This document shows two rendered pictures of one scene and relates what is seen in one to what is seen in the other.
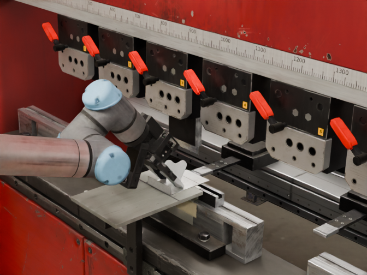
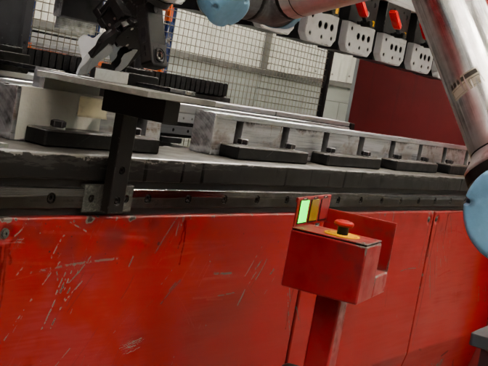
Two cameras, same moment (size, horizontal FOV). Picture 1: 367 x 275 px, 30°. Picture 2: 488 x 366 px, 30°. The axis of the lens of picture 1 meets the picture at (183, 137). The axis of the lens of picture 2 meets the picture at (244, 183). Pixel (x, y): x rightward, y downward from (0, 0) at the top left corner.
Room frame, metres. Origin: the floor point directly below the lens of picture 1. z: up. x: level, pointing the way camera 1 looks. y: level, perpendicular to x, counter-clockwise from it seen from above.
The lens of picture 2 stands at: (1.62, 1.72, 1.03)
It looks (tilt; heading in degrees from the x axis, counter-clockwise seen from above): 6 degrees down; 257
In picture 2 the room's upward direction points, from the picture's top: 10 degrees clockwise
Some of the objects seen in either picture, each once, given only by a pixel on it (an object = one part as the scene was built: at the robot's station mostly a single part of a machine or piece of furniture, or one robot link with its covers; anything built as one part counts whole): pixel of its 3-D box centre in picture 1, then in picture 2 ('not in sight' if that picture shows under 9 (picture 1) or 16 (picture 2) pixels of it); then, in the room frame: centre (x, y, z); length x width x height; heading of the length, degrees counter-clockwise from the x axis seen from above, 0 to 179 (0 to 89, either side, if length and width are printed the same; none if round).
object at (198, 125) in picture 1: (184, 130); (78, 6); (1.58, 0.00, 1.13); 0.10 x 0.02 x 0.10; 42
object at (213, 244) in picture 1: (176, 228); (96, 140); (1.51, 0.01, 0.89); 0.30 x 0.05 x 0.03; 42
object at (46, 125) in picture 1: (66, 142); not in sight; (1.98, 0.37, 0.92); 0.50 x 0.06 x 0.10; 42
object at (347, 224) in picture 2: not in sight; (343, 229); (1.00, 0.02, 0.79); 0.04 x 0.04 x 0.04
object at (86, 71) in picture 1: (84, 45); not in sight; (1.89, 0.28, 1.26); 0.15 x 0.09 x 0.17; 42
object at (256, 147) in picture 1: (231, 157); (13, 59); (1.68, -0.13, 1.01); 0.26 x 0.12 x 0.05; 132
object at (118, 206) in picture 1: (137, 195); (125, 88); (1.48, 0.11, 1.00); 0.26 x 0.18 x 0.01; 132
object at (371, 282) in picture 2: not in sight; (341, 246); (0.98, -0.02, 0.75); 0.20 x 0.16 x 0.18; 53
